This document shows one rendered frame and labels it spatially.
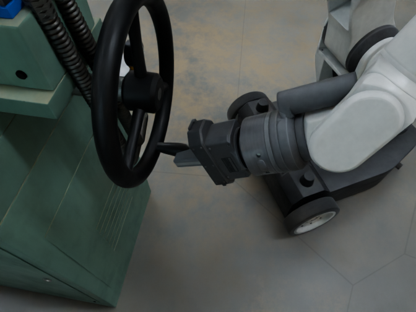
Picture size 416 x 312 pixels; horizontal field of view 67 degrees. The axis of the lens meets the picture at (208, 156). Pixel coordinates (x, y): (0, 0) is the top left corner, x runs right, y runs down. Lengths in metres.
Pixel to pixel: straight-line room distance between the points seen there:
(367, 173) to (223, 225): 0.56
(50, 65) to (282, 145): 0.30
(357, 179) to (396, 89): 0.89
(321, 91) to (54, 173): 0.48
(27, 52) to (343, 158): 0.37
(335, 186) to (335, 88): 0.82
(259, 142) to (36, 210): 0.40
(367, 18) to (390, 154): 0.64
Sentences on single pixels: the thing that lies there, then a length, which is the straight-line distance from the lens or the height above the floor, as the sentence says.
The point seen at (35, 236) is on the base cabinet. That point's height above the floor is 0.62.
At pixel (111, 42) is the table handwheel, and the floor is 0.94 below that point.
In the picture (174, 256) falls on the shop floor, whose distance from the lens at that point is 1.20.
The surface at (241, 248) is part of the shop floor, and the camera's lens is 1.20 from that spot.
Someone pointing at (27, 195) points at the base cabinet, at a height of 0.69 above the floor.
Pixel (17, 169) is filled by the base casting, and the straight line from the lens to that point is 0.56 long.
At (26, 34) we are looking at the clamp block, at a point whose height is 0.95.
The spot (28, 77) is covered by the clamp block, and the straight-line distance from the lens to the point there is 0.44.
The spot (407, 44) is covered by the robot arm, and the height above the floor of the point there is 0.95.
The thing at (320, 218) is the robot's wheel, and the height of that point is 0.06.
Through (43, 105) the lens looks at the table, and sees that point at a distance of 0.43.
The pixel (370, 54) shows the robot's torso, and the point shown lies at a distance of 0.89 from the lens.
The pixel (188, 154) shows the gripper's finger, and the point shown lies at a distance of 0.51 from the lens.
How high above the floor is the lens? 1.15
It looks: 57 degrees down
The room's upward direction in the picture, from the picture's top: straight up
